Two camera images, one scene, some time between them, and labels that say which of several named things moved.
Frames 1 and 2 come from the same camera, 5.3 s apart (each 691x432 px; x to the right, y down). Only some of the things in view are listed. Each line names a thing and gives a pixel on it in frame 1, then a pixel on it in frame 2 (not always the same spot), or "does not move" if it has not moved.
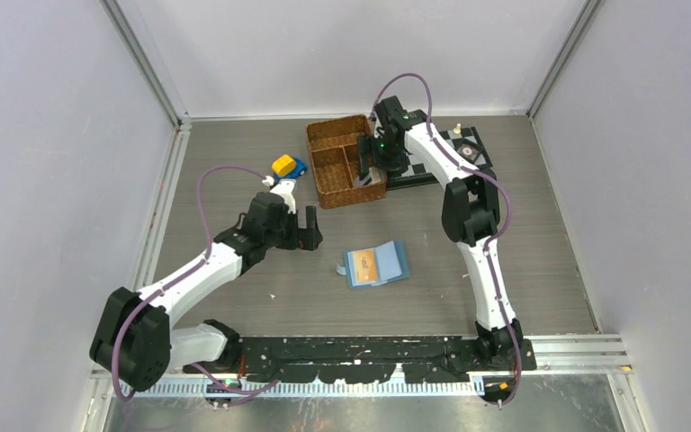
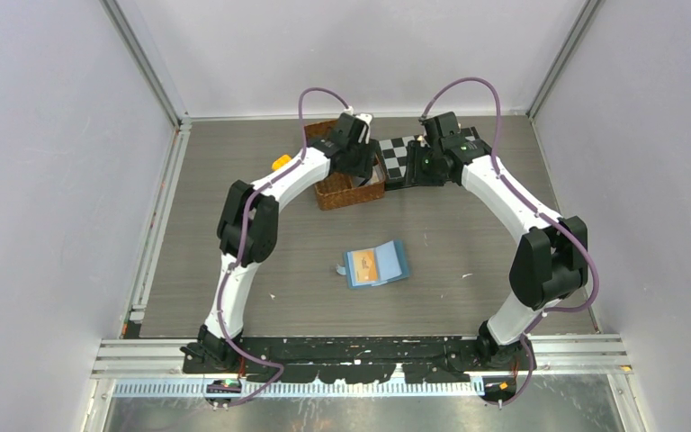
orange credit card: x=364 y=265 does not move
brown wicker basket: x=334 y=148 does not move
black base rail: x=356 y=359 does not move
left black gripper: x=304 y=238 → x=364 y=167
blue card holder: x=371 y=267 does not move
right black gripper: x=366 y=145 → x=415 y=173
